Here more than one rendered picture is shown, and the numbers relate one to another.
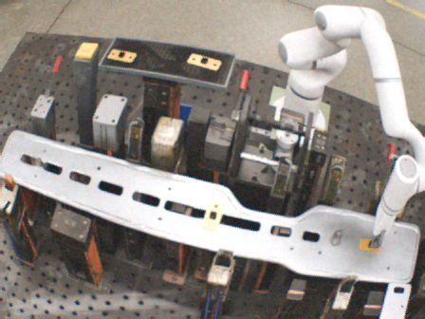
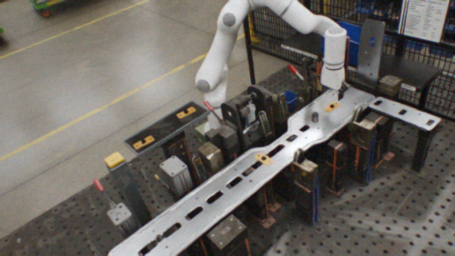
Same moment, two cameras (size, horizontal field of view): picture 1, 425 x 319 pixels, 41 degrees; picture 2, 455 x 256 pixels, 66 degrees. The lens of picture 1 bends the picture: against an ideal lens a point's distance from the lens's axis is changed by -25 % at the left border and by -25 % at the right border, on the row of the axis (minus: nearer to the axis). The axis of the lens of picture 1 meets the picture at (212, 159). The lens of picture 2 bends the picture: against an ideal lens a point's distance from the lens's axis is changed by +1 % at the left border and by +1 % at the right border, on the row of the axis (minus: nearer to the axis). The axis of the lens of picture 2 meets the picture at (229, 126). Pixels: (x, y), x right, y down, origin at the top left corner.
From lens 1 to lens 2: 96 cm
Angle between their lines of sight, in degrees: 33
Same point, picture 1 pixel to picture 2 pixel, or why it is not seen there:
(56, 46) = (44, 224)
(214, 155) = (232, 143)
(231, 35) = not seen: hidden behind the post
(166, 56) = (166, 124)
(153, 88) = (175, 147)
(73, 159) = (177, 211)
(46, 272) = not seen: outside the picture
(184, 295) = (284, 223)
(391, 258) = (349, 100)
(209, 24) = (101, 173)
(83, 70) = (124, 173)
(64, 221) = (223, 233)
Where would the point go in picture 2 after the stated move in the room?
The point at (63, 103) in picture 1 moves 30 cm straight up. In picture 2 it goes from (103, 234) to (76, 194)
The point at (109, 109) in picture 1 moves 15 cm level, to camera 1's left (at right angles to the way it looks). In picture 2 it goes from (173, 165) to (144, 190)
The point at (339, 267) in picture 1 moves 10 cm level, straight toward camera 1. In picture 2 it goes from (335, 123) to (350, 135)
